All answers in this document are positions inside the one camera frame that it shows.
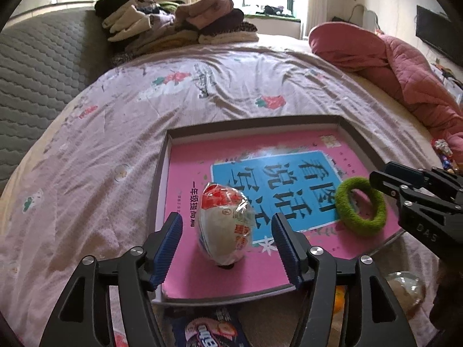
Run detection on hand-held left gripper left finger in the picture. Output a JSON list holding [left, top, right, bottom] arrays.
[[39, 211, 184, 347]]

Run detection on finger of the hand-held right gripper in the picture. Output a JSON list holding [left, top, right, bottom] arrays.
[[370, 171, 463, 212], [383, 161, 463, 190]]

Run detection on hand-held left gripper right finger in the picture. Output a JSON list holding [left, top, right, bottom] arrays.
[[271, 213, 415, 347]]

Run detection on green hair scrunchie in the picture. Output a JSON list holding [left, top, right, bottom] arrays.
[[335, 177, 387, 229]]

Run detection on packaged egg with red print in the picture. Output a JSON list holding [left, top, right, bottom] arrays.
[[198, 181, 254, 266]]

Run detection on grey cardboard tray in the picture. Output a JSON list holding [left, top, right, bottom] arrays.
[[146, 115, 407, 306]]

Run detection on colourful small trinkets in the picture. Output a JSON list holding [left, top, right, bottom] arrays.
[[432, 139, 463, 174]]

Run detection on clear plastic packet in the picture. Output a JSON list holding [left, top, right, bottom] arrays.
[[383, 271, 427, 315]]

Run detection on orange tangerine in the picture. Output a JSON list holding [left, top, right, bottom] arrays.
[[333, 285, 348, 313]]

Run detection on blue snack packet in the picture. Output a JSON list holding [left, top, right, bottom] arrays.
[[172, 307, 254, 347]]

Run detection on pink book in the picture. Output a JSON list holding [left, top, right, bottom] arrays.
[[161, 128, 398, 300]]

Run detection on pink quilt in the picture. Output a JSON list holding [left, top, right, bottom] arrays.
[[308, 23, 463, 152]]

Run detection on floral pink bedsheet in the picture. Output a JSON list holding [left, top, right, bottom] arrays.
[[0, 38, 445, 347]]

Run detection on black television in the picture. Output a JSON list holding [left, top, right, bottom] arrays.
[[416, 5, 463, 62]]

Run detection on window sill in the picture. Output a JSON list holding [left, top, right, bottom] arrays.
[[244, 5, 302, 21]]

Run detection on grey quilted headboard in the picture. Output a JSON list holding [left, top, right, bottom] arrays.
[[0, 5, 113, 185]]

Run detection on pile of folded clothes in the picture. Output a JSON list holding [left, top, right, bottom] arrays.
[[95, 0, 259, 56]]

